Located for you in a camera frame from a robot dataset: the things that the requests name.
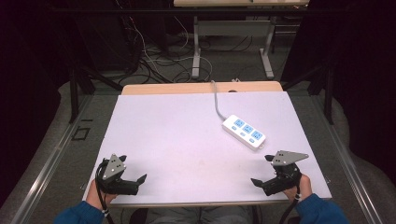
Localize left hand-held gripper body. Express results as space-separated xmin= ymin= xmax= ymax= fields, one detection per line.
xmin=96 ymin=153 xmax=140 ymax=196

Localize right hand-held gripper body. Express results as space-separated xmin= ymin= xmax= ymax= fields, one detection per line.
xmin=262 ymin=150 xmax=310 ymax=197

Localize person's right hand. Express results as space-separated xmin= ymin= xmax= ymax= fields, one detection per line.
xmin=282 ymin=174 xmax=314 ymax=203

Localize person's left hand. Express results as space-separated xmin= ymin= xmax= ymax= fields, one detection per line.
xmin=85 ymin=179 xmax=118 ymax=211

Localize white power strip blue sockets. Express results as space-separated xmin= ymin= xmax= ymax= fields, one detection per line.
xmin=221 ymin=114 xmax=267 ymax=152

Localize white table mat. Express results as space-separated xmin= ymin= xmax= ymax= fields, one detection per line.
xmin=81 ymin=91 xmax=333 ymax=203

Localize black floor socket cover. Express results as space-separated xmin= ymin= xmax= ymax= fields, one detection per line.
xmin=71 ymin=126 xmax=92 ymax=142

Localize person's grey trouser legs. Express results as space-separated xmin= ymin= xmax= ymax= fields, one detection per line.
xmin=146 ymin=205 xmax=253 ymax=224

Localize black metal stand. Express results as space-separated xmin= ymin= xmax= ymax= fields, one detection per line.
xmin=68 ymin=64 xmax=124 ymax=124
xmin=280 ymin=63 xmax=336 ymax=126

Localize black horizontal bar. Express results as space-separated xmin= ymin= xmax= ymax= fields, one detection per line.
xmin=46 ymin=7 xmax=347 ymax=14

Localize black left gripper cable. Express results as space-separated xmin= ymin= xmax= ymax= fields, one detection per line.
xmin=94 ymin=160 xmax=117 ymax=224

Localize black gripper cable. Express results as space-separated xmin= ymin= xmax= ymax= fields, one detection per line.
xmin=94 ymin=160 xmax=117 ymax=224
xmin=277 ymin=185 xmax=304 ymax=224

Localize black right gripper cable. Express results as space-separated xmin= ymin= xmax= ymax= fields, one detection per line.
xmin=277 ymin=185 xmax=304 ymax=224

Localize aluminium floor rail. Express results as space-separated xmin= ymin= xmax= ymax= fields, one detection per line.
xmin=312 ymin=94 xmax=386 ymax=224
xmin=8 ymin=94 xmax=93 ymax=224

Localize grey power strip cable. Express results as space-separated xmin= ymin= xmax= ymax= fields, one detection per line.
xmin=210 ymin=79 xmax=229 ymax=122

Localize tangle of floor cables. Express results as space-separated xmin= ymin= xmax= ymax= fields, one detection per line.
xmin=116 ymin=13 xmax=216 ymax=85

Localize grey metal frame desk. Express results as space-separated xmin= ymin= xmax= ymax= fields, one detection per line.
xmin=172 ymin=0 xmax=311 ymax=80

